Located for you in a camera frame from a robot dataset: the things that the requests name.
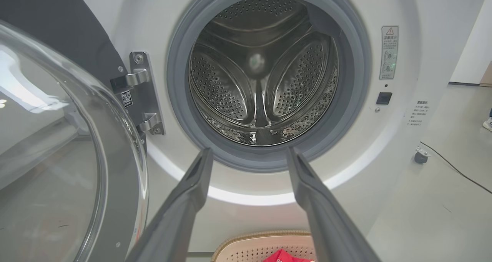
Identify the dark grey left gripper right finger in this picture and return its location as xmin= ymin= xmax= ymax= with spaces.
xmin=285 ymin=145 xmax=381 ymax=262

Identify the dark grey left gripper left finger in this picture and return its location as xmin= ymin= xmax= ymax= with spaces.
xmin=125 ymin=147 xmax=214 ymax=262

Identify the red garment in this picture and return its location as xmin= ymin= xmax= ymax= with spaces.
xmin=263 ymin=249 xmax=316 ymax=262

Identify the glass washing machine door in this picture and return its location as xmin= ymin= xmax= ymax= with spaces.
xmin=0 ymin=0 xmax=149 ymax=262

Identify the cream perforated basket brown rim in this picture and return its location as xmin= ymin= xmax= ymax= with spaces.
xmin=211 ymin=230 xmax=318 ymax=262

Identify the white front-load washing machine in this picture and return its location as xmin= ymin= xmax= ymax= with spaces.
xmin=72 ymin=0 xmax=492 ymax=262

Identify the metal door hinge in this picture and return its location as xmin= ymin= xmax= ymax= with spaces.
xmin=111 ymin=51 xmax=166 ymax=136

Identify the stainless steel washer drum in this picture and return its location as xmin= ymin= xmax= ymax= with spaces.
xmin=188 ymin=0 xmax=340 ymax=147

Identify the metal leg with caster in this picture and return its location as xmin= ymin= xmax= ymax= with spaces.
xmin=414 ymin=146 xmax=431 ymax=165

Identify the printed text label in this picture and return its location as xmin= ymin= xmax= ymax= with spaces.
xmin=407 ymin=100 xmax=429 ymax=127

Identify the grey warning sticker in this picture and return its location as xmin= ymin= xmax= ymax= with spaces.
xmin=379 ymin=25 xmax=399 ymax=81

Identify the white partition panel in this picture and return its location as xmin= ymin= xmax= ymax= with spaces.
xmin=449 ymin=0 xmax=492 ymax=86

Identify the black floor cable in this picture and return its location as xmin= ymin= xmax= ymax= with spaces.
xmin=419 ymin=140 xmax=492 ymax=195

